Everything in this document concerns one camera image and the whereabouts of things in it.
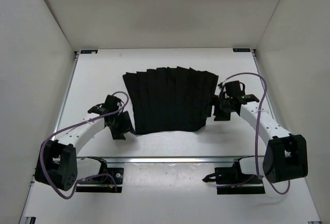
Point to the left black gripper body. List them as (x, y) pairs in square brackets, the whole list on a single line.
[(120, 124)]

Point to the black skirt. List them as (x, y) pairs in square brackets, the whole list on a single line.
[(170, 99)]

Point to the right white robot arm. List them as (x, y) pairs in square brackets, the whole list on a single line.
[(286, 154)]

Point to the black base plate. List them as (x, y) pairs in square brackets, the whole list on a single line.
[(230, 181), (105, 184)]

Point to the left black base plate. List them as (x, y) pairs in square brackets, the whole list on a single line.
[(105, 184)]

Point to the aluminium table rail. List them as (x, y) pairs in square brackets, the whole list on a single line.
[(172, 160)]

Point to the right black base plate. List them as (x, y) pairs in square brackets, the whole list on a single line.
[(230, 181)]

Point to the corner label sticker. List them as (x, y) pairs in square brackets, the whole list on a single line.
[(88, 51), (241, 50)]

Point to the right corner label sticker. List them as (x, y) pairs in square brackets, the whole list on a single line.
[(241, 50)]

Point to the left corner label sticker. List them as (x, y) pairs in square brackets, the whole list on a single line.
[(88, 51)]

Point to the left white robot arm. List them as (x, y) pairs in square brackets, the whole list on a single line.
[(58, 165)]

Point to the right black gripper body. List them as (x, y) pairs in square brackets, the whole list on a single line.
[(221, 108)]

